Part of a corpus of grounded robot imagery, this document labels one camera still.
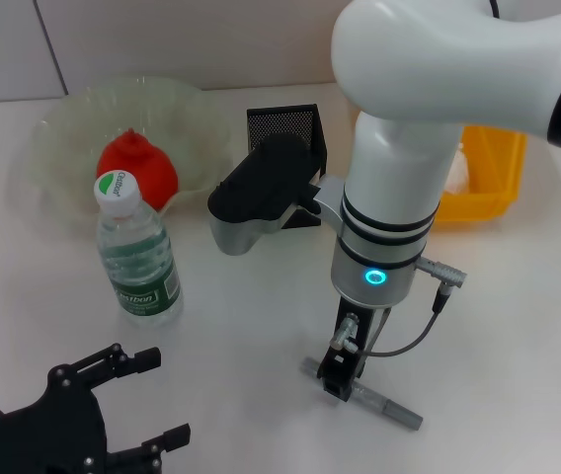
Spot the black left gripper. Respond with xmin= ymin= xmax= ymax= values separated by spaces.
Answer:
xmin=0 ymin=344 xmax=194 ymax=474

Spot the grey marker pen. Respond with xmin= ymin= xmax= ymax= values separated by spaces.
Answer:
xmin=300 ymin=356 xmax=425 ymax=432

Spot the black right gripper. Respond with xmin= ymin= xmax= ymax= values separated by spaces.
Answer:
xmin=318 ymin=294 xmax=394 ymax=403

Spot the red-orange toy orange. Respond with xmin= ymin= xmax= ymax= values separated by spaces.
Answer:
xmin=95 ymin=127 xmax=181 ymax=212

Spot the translucent wavy fruit plate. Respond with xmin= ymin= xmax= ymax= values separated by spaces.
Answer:
xmin=7 ymin=74 xmax=233 ymax=236

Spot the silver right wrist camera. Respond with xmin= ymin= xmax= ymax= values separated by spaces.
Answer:
xmin=205 ymin=134 xmax=330 ymax=257

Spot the white paper ball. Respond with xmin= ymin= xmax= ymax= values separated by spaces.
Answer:
xmin=443 ymin=141 xmax=473 ymax=195

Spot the black mesh pen holder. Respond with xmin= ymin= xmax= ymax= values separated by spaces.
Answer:
xmin=245 ymin=103 xmax=329 ymax=231

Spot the clear green-label water bottle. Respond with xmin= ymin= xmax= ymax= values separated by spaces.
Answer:
xmin=93 ymin=169 xmax=185 ymax=327

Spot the right gripper connector cable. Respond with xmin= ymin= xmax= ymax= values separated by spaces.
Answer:
xmin=329 ymin=256 xmax=468 ymax=357

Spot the yellow plastic storage bin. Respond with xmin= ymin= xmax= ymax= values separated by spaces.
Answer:
xmin=428 ymin=125 xmax=528 ymax=226

